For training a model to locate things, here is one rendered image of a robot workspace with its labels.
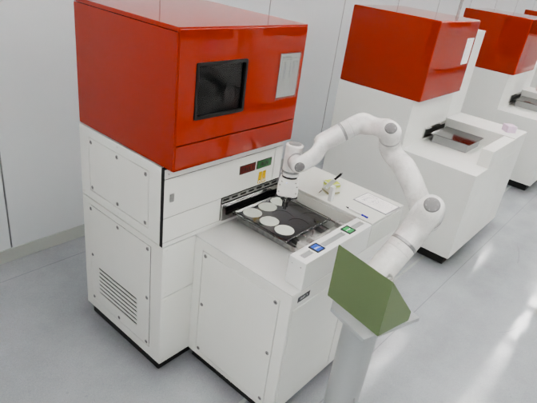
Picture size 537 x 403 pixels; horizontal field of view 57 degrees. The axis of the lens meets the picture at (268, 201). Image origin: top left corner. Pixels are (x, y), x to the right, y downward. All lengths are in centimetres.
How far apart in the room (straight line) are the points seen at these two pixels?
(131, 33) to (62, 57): 134
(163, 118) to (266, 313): 97
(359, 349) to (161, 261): 99
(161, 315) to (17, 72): 172
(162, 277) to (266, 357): 63
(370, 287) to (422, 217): 36
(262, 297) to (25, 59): 206
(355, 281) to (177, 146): 92
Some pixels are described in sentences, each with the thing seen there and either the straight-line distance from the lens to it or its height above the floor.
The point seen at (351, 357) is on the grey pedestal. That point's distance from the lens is 228.
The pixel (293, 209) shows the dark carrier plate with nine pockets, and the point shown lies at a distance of 263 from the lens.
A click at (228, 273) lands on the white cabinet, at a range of 237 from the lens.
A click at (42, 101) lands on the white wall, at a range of 349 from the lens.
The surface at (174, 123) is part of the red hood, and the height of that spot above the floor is 144.
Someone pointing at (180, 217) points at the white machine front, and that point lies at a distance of 234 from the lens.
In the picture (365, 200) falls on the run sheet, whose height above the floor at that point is 97.
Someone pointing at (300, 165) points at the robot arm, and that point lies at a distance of 221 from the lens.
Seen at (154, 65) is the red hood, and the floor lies 165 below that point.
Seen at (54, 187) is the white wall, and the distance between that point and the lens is 374.
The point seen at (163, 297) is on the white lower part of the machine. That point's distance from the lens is 253.
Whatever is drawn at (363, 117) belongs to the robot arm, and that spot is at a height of 149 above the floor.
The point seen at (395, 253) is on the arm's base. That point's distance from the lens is 208.
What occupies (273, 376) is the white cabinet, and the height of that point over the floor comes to 33.
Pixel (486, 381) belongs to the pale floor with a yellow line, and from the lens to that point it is 338.
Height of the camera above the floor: 211
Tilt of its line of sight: 27 degrees down
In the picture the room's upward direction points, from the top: 8 degrees clockwise
